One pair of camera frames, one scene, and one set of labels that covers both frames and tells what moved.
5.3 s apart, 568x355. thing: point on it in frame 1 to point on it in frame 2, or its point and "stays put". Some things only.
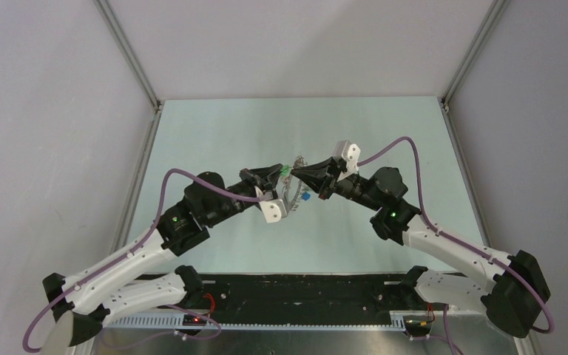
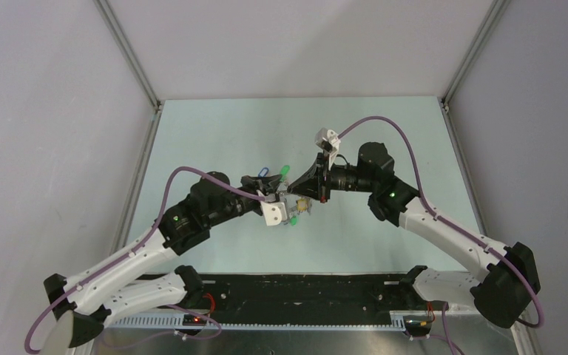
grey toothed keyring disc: x=299 y=161 to x=295 y=205
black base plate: x=298 y=298 stays put
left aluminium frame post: x=126 y=49 stays put
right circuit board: x=418 y=325 stays put
